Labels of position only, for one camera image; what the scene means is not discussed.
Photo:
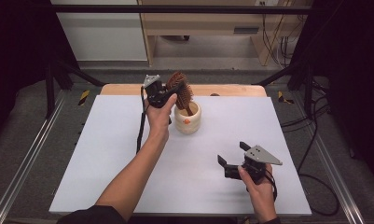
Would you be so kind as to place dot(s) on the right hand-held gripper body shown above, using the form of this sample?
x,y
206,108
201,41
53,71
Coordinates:
x,y
259,155

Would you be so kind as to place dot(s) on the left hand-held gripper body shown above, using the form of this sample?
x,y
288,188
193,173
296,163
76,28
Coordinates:
x,y
155,91

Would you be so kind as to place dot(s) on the brown wooden hairbrush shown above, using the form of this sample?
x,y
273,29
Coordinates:
x,y
186,96

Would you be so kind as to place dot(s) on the cream ringed holder cup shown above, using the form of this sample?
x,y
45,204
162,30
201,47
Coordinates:
x,y
187,126

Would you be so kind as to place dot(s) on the person's left hand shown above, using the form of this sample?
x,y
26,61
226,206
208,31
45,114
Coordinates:
x,y
159,119

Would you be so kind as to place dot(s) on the person's right hand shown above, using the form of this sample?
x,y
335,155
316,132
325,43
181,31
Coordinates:
x,y
262,196

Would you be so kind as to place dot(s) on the yellow black floor tape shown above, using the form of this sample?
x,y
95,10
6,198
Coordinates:
x,y
281,97
84,97

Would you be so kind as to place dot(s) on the light wooden office desk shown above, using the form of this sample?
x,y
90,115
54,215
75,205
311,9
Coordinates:
x,y
191,20

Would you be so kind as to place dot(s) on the grey desk label plate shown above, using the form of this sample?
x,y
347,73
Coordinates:
x,y
246,30

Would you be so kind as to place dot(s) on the white power strip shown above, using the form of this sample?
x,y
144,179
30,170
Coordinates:
x,y
268,2

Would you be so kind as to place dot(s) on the black curtain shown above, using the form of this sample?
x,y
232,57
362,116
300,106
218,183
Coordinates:
x,y
346,62
20,46

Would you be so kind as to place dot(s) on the person's black sleeve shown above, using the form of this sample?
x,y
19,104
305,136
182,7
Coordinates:
x,y
91,216

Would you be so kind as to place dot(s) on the black metal frame strut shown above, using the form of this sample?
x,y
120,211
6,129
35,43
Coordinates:
x,y
49,90
307,90

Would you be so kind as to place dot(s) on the aluminium floor rail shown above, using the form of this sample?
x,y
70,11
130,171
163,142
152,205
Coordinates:
x,y
23,168
340,183

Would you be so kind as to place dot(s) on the black metal frame bar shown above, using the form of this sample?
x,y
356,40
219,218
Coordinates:
x,y
113,8

